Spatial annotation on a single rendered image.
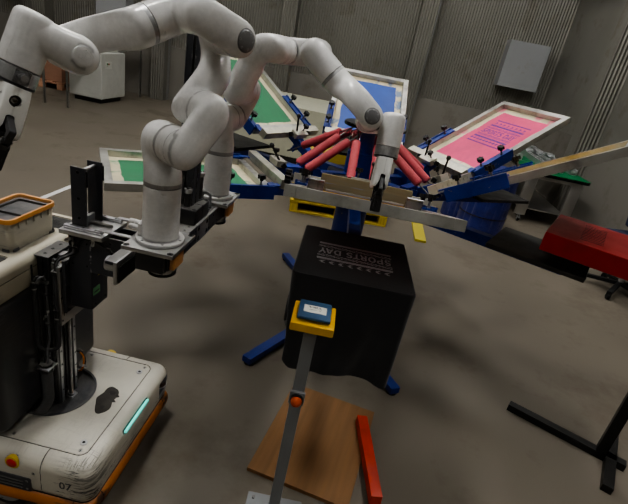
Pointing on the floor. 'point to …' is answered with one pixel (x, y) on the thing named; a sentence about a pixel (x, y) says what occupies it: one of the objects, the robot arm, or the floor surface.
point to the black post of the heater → (604, 450)
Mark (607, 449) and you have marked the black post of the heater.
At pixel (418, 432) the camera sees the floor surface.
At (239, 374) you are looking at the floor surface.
